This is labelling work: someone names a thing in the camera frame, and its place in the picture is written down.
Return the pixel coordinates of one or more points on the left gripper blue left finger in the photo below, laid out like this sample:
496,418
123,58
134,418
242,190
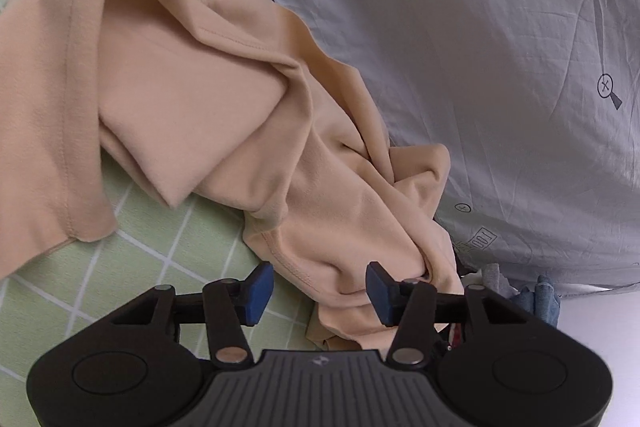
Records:
229,306

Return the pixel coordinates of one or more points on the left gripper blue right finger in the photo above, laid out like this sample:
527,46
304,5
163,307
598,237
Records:
410,308

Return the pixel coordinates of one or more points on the beige long sleeve shirt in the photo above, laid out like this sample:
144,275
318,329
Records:
232,100

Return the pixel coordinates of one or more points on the folded red garment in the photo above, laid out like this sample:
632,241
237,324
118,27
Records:
455,336

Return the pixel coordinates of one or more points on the green grid cutting mat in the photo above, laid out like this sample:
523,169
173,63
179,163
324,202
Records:
57,295

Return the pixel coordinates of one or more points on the folded grey sweatshirt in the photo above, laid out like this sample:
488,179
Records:
493,279

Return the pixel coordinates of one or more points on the folded blue denim jeans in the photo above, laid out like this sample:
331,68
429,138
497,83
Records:
541,301

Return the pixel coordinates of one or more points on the grey printed backdrop sheet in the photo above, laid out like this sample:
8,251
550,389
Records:
537,102

